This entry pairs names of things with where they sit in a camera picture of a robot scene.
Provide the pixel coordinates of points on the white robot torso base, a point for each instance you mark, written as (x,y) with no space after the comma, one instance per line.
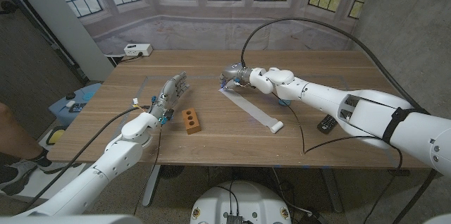
(246,199)

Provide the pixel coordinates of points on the white wall pillar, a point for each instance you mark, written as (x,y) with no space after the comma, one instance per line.
(53,16)

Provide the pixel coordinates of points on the small black domed object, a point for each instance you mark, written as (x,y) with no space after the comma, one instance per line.
(70,96)

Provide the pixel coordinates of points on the yellow and black floor object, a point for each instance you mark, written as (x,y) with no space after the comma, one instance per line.
(55,136)

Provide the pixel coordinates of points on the black TV remote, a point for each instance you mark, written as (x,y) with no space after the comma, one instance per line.
(326,125)

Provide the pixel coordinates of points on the flat black device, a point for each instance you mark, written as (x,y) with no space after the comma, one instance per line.
(78,108)

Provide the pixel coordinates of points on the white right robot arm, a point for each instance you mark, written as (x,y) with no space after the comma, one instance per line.
(317,93)

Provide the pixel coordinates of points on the white power strip box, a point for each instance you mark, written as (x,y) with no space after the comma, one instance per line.
(138,49)

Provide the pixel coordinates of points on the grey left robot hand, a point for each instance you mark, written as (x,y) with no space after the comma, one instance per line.
(171,90)

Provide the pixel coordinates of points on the small white object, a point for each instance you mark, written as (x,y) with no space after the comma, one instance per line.
(70,104)

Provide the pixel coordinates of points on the blue plastic bin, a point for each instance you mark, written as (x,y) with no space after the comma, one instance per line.
(60,113)

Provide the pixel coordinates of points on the person's bare leg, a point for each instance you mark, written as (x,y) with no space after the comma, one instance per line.
(17,136)

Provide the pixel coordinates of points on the white gauze bandage roll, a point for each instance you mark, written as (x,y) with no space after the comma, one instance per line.
(250,107)

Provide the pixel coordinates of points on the orange block with three holes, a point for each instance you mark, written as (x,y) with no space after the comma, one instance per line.
(194,129)

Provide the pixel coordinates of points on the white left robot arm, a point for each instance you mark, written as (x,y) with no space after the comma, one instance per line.
(116,153)

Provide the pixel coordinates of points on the teal toy phone remote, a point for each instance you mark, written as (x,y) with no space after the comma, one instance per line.
(284,103)

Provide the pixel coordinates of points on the printed window backdrop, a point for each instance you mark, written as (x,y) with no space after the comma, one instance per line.
(211,34)

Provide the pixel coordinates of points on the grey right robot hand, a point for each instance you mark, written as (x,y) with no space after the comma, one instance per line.
(234,73)

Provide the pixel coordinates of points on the grey table leg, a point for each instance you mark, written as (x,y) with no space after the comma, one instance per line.
(331,188)
(151,187)

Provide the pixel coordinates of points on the grey and black sneaker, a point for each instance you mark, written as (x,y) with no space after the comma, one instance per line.
(14,178)
(53,167)

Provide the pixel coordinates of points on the black round fan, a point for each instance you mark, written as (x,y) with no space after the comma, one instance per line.
(171,172)

